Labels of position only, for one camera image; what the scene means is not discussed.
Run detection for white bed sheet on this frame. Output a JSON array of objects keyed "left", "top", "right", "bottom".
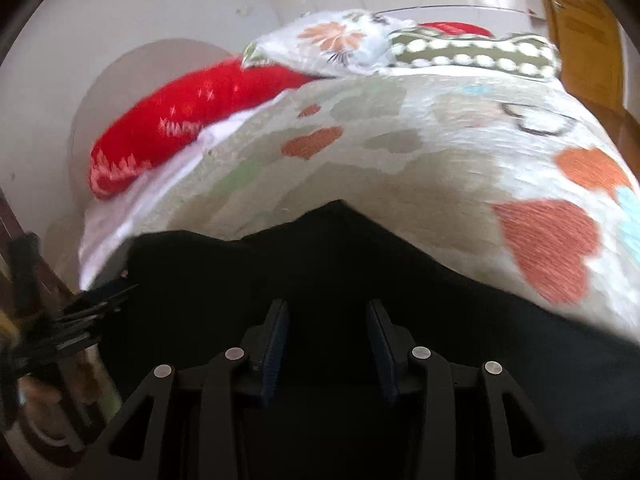
[{"left": 77, "top": 110, "right": 236, "bottom": 291}]

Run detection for small red pillow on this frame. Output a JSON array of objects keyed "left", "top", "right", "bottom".
[{"left": 417, "top": 21, "right": 496, "bottom": 38}]

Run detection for floral white pillow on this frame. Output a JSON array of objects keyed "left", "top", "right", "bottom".
[{"left": 242, "top": 9, "right": 416, "bottom": 78}]

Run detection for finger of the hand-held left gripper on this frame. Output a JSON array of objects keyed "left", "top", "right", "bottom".
[{"left": 50, "top": 282, "right": 141, "bottom": 356}]

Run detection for red blanket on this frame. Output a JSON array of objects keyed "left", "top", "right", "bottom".
[{"left": 89, "top": 55, "right": 321, "bottom": 200}]

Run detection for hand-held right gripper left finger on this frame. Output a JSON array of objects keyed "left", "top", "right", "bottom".
[{"left": 70, "top": 299, "right": 291, "bottom": 480}]

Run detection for black pants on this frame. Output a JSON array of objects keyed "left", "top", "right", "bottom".
[{"left": 97, "top": 200, "right": 640, "bottom": 480}]

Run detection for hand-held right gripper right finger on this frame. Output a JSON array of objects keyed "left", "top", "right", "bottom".
[{"left": 366, "top": 300, "right": 581, "bottom": 480}]

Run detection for green polka-dot pillow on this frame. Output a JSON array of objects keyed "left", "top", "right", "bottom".
[{"left": 387, "top": 27, "right": 562, "bottom": 81}]

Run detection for heart-print quilted blanket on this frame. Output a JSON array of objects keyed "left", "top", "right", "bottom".
[{"left": 80, "top": 72, "right": 640, "bottom": 336}]

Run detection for beige curved headboard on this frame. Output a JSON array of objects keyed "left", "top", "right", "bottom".
[{"left": 69, "top": 37, "right": 251, "bottom": 221}]

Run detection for wooden door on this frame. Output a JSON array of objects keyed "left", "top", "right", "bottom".
[{"left": 532, "top": 0, "right": 640, "bottom": 121}]

